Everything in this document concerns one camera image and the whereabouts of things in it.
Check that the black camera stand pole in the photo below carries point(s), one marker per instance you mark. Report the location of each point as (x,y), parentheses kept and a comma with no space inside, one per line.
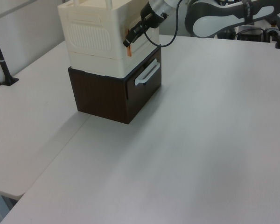
(3,67)

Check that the black box with yellow button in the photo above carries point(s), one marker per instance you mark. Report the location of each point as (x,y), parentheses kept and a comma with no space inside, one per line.
(271,32)

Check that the dark brown drawer cabinet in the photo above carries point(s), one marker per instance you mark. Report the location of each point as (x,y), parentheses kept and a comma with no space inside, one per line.
(98,95)

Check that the dark brown drawer front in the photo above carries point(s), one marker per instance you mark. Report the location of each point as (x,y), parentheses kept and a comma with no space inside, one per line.
(142,98)

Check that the translucent cabinet door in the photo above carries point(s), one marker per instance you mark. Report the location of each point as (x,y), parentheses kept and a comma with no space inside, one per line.
(154,35)

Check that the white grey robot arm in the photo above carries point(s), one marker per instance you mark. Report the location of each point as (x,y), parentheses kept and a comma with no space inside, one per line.
(212,23)

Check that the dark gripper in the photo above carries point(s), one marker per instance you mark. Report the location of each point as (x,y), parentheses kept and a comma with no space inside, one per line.
(154,19)

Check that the cream plastic storage cabinet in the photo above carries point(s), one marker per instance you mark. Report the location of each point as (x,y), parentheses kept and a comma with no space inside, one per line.
(91,35)

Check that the orange door pull tab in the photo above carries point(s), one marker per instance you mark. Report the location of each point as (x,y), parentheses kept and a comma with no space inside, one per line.
(130,52)

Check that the black electronics box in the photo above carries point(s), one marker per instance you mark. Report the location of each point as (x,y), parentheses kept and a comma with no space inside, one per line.
(250,35)

